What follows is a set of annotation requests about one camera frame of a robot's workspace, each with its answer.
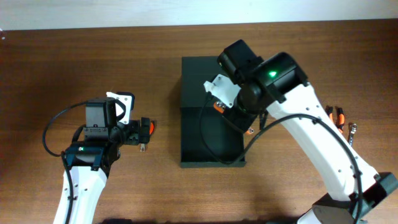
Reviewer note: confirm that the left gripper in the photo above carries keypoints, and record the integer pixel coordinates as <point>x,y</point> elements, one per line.
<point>145,130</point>

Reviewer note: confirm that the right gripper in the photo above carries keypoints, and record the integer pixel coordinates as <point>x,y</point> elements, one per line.
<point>237,121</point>

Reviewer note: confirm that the small orange cutting pliers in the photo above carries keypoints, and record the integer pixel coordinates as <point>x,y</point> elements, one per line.
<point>143,146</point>

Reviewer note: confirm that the orange socket bit rail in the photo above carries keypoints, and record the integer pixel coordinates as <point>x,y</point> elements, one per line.
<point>219,107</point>

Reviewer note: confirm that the orange black long-nose pliers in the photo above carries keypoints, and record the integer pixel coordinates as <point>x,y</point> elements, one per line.
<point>340,117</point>

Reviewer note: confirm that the silver combination wrench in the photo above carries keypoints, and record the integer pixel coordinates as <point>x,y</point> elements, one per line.
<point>352,130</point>

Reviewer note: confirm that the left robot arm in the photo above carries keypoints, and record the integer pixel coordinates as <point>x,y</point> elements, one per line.
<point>94,147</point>

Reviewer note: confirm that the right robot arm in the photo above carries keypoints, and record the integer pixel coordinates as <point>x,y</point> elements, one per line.
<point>278,87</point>

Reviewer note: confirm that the dark green open box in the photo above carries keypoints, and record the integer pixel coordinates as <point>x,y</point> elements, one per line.
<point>201,121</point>

